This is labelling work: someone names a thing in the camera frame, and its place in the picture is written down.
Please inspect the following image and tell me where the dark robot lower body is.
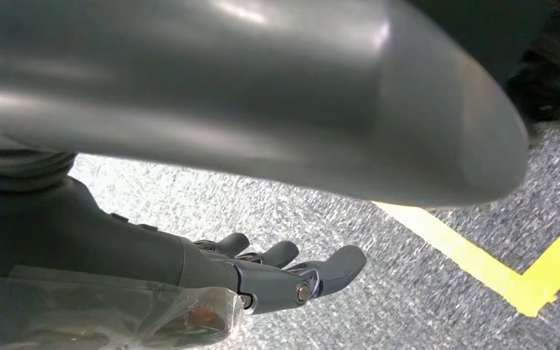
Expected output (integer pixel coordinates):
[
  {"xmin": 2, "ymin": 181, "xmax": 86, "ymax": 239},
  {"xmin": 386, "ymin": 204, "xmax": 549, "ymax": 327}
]
[{"xmin": 405, "ymin": 0, "xmax": 560, "ymax": 127}]

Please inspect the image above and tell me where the yellow floor tape square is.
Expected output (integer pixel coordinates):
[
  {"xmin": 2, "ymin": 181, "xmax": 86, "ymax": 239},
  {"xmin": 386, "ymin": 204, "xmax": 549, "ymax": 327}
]
[{"xmin": 371, "ymin": 200, "xmax": 560, "ymax": 319}]

